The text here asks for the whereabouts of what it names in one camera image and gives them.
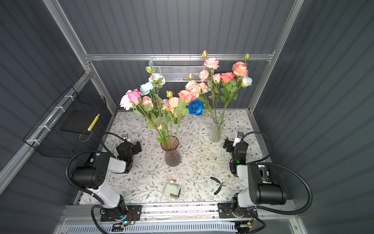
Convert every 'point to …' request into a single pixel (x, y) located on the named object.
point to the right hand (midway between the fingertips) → (237, 139)
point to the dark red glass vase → (172, 154)
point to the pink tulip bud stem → (162, 140)
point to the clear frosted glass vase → (215, 132)
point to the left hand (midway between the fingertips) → (129, 143)
